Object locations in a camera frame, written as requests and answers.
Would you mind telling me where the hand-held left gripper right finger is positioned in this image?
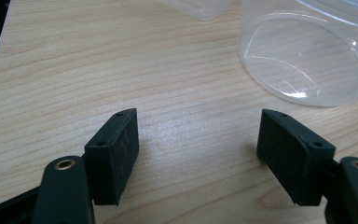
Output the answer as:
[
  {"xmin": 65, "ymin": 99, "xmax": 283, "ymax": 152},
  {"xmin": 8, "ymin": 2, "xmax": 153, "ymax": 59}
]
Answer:
[{"xmin": 256, "ymin": 108, "xmax": 337, "ymax": 207}]

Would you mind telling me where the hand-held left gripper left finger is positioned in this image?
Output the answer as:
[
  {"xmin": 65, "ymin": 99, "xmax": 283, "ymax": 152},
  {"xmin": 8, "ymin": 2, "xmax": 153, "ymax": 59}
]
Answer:
[{"xmin": 83, "ymin": 107, "xmax": 140, "ymax": 206}]

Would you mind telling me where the clear rectangular plastic container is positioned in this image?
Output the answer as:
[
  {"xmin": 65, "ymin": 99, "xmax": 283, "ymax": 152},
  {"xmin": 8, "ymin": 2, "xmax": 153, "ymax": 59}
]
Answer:
[{"xmin": 158, "ymin": 0, "xmax": 232, "ymax": 22}]

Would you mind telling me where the clear round plastic bowl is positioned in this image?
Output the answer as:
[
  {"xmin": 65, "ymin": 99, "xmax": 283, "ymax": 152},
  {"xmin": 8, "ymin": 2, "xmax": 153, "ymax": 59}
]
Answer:
[{"xmin": 237, "ymin": 0, "xmax": 358, "ymax": 108}]

